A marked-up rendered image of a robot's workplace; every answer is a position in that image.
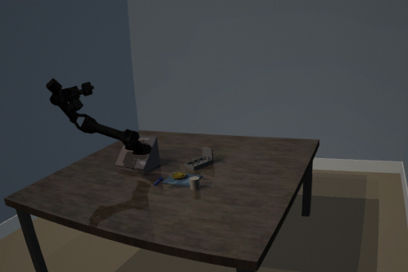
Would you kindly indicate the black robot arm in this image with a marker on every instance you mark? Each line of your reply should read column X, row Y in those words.
column 90, row 125

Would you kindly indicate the light blue flat mat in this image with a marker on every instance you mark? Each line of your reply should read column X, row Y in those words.
column 183, row 182

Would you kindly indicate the yellow round plate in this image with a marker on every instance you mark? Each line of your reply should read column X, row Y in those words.
column 178, row 176

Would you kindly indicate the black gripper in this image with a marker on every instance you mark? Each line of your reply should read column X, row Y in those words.
column 69, row 94

